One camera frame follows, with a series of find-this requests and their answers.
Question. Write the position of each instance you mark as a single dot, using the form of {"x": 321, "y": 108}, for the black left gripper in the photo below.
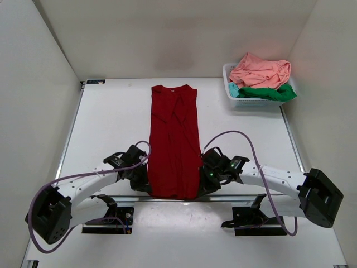
{"x": 143, "y": 183}

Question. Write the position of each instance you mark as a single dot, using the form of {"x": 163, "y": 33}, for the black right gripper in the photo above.
{"x": 205, "y": 187}

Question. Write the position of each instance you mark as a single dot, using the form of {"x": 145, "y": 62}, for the red t-shirt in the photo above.
{"x": 174, "y": 163}

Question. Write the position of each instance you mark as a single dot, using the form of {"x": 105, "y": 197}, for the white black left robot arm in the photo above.
{"x": 59, "y": 206}

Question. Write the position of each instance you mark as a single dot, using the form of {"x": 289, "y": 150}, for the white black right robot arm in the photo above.
{"x": 311, "y": 195}

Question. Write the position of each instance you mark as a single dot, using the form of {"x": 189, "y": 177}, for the teal t-shirt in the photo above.
{"x": 233, "y": 90}

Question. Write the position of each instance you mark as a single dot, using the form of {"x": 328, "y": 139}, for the white plastic laundry basket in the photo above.
{"x": 227, "y": 68}

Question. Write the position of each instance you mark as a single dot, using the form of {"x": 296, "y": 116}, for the green t-shirt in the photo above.
{"x": 284, "y": 93}

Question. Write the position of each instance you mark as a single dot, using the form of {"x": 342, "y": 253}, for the pink t-shirt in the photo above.
{"x": 255, "y": 72}

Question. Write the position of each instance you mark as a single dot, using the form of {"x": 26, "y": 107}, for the blue white label sticker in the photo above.
{"x": 95, "y": 81}

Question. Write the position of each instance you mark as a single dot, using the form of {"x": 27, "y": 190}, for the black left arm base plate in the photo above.
{"x": 111, "y": 223}

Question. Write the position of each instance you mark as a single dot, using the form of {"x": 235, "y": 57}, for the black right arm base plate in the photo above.
{"x": 249, "y": 222}

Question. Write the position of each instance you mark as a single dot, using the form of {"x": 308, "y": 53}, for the aluminium rail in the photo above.
{"x": 207, "y": 198}

